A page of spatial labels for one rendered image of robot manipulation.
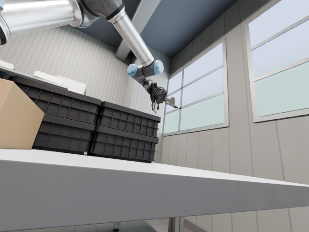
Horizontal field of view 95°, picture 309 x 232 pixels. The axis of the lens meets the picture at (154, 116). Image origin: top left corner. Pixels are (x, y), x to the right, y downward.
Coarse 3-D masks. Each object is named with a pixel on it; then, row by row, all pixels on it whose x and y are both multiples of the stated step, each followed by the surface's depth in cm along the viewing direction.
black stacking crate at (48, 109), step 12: (24, 84) 49; (36, 96) 50; (48, 96) 52; (60, 96) 54; (48, 108) 51; (60, 108) 53; (72, 108) 55; (84, 108) 57; (96, 108) 59; (84, 120) 56
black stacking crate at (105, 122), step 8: (104, 112) 61; (112, 112) 62; (120, 112) 64; (96, 120) 71; (104, 120) 60; (112, 120) 62; (120, 120) 63; (128, 120) 65; (136, 120) 67; (144, 120) 69; (152, 120) 71; (120, 128) 62; (128, 128) 64; (136, 128) 66; (144, 128) 68; (152, 128) 70; (152, 136) 68
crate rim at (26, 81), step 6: (12, 78) 48; (18, 78) 48; (24, 78) 49; (30, 84) 49; (36, 84) 50; (42, 84) 51; (48, 84) 52; (48, 90) 52; (54, 90) 52; (60, 90) 53; (66, 90) 54; (72, 96) 55; (78, 96) 56; (84, 96) 57; (90, 102) 58; (96, 102) 59
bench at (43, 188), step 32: (0, 160) 9; (32, 160) 10; (64, 160) 14; (96, 160) 24; (0, 192) 8; (32, 192) 9; (64, 192) 10; (96, 192) 11; (128, 192) 12; (160, 192) 14; (192, 192) 16; (224, 192) 18; (256, 192) 22; (288, 192) 27; (0, 224) 8; (32, 224) 9; (64, 224) 10
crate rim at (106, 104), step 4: (104, 104) 60; (108, 104) 61; (112, 104) 62; (116, 104) 63; (100, 108) 64; (112, 108) 62; (116, 108) 62; (120, 108) 63; (124, 108) 64; (128, 108) 65; (128, 112) 65; (132, 112) 66; (136, 112) 67; (140, 112) 68; (144, 112) 69; (144, 116) 68; (148, 116) 69; (152, 116) 70; (156, 116) 71; (156, 120) 71; (160, 120) 73
